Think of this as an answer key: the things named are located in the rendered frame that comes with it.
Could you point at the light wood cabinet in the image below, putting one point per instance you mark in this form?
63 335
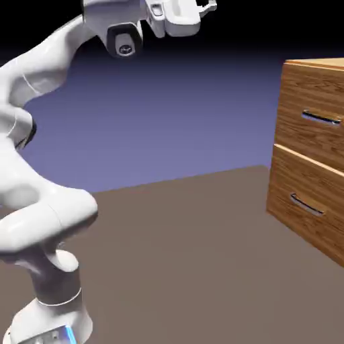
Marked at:
301 80

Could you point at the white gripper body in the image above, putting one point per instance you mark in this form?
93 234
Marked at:
182 21

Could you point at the tall wood drawer front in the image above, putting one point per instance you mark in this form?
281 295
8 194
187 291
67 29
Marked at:
301 91

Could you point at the short wood drawer front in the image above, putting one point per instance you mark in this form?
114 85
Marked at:
295 177

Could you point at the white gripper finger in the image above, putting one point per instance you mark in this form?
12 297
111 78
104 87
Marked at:
211 6

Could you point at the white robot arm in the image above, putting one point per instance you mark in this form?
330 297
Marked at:
40 220

